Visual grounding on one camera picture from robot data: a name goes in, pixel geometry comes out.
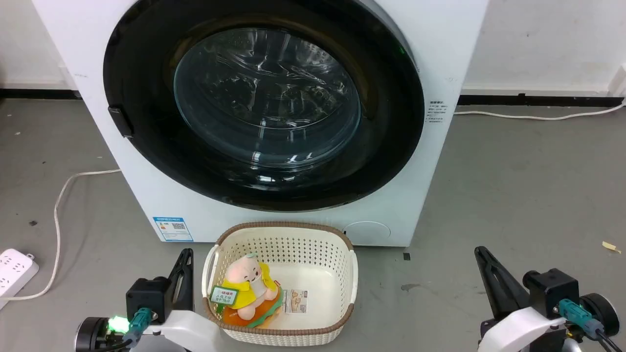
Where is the blue energy label sticker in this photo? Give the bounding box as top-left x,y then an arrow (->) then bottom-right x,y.
153,217 -> 194,242

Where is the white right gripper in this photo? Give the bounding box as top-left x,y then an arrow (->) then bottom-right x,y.
474,246 -> 570,352

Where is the round white filter cover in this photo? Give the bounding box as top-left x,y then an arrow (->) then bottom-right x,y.
342,221 -> 391,246

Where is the pink plush doll yellow jacket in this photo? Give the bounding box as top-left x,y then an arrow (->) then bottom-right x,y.
211,253 -> 284,329

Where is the white front-load washing machine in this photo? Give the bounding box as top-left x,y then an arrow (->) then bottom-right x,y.
32,0 -> 490,247

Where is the black cable teal plug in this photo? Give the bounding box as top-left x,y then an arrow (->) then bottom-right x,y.
558,299 -> 624,352
98,307 -> 153,352

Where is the white paper product label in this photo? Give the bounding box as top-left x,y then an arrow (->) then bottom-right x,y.
282,289 -> 308,315

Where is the white power strip cable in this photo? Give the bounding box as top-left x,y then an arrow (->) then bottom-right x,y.
0,169 -> 122,301

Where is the white cable along wall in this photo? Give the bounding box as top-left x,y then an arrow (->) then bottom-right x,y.
454,102 -> 626,121

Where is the green white toy tag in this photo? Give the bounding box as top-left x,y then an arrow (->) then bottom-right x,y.
210,286 -> 239,306

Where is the white power strip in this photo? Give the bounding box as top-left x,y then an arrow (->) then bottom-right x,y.
0,248 -> 40,310

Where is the round black glass washer door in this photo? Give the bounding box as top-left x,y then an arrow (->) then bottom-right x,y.
103,0 -> 425,212

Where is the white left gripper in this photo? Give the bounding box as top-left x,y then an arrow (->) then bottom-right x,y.
139,248 -> 226,352

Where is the cream perforated laundry basket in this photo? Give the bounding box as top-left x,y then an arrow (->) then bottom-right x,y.
201,221 -> 358,347

